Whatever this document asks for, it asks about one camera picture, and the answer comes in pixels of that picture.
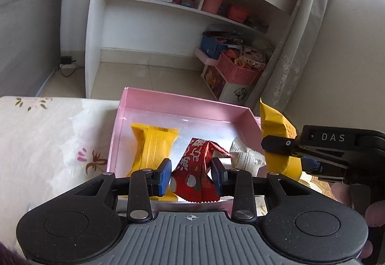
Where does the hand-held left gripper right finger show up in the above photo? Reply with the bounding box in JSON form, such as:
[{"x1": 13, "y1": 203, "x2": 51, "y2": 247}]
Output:
[{"x1": 211, "y1": 157, "x2": 313, "y2": 222}]

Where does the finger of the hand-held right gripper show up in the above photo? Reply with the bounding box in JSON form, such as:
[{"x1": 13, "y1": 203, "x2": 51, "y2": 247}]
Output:
[
  {"x1": 300, "y1": 156, "x2": 346, "y2": 184},
  {"x1": 261, "y1": 135, "x2": 351, "y2": 168}
]

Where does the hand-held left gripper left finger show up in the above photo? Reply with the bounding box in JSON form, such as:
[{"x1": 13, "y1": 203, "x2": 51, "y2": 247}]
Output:
[{"x1": 64, "y1": 158, "x2": 173, "y2": 223}]

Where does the yellow snack packet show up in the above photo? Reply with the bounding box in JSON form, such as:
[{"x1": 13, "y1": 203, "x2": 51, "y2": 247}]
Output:
[
  {"x1": 259, "y1": 98, "x2": 302, "y2": 183},
  {"x1": 126, "y1": 123, "x2": 180, "y2": 202}
]

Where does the red snack packet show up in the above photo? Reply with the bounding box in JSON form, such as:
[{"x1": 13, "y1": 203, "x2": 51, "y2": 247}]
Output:
[{"x1": 171, "y1": 137, "x2": 234, "y2": 203}]

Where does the pink cardboard box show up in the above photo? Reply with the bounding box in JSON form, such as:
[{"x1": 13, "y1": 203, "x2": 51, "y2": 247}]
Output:
[{"x1": 108, "y1": 87, "x2": 270, "y2": 216}]

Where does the person's right hand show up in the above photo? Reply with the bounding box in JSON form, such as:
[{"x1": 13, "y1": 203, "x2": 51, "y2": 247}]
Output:
[{"x1": 331, "y1": 182, "x2": 385, "y2": 259}]

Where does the white snack packet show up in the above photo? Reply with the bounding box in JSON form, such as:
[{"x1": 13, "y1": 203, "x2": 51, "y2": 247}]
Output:
[{"x1": 229, "y1": 137, "x2": 267, "y2": 177}]

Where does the white printed storage box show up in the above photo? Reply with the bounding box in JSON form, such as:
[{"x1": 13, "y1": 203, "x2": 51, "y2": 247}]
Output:
[{"x1": 201, "y1": 64, "x2": 260, "y2": 103}]

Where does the pink plastic basket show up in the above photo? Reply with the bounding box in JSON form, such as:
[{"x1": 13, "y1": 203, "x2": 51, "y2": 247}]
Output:
[{"x1": 217, "y1": 51, "x2": 263, "y2": 86}]

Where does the pile of snack packets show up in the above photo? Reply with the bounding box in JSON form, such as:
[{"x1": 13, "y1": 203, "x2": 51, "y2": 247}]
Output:
[{"x1": 224, "y1": 45, "x2": 267, "y2": 71}]

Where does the pink plastic stool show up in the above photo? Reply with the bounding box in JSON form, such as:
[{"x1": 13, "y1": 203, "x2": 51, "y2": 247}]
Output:
[{"x1": 194, "y1": 48, "x2": 223, "y2": 67}]

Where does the blue cardboard box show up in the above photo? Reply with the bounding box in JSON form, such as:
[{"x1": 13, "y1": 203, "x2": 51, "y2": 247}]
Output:
[{"x1": 201, "y1": 35, "x2": 225, "y2": 59}]

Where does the pale floral curtain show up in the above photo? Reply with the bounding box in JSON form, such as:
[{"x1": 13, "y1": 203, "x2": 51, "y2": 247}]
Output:
[{"x1": 256, "y1": 0, "x2": 340, "y2": 112}]

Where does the dark plastic bag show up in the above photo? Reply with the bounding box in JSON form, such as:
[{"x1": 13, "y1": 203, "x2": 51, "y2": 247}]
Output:
[{"x1": 203, "y1": 30, "x2": 250, "y2": 46}]

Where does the floral white bedsheet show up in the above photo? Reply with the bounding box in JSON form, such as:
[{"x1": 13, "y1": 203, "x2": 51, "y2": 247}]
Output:
[{"x1": 0, "y1": 96, "x2": 352, "y2": 265}]

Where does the small red basket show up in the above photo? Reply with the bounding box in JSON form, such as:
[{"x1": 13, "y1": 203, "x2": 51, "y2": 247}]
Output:
[{"x1": 227, "y1": 6, "x2": 250, "y2": 22}]

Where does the white shelf unit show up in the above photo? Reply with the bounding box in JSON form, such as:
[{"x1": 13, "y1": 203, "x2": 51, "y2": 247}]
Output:
[{"x1": 85, "y1": 0, "x2": 301, "y2": 100}]

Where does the grey sofa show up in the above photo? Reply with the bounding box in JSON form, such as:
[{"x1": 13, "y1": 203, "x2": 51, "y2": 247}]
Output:
[{"x1": 0, "y1": 0, "x2": 65, "y2": 97}]

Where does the black power cable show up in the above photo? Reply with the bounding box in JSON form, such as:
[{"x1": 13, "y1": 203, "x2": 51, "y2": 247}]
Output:
[{"x1": 58, "y1": 63, "x2": 77, "y2": 77}]

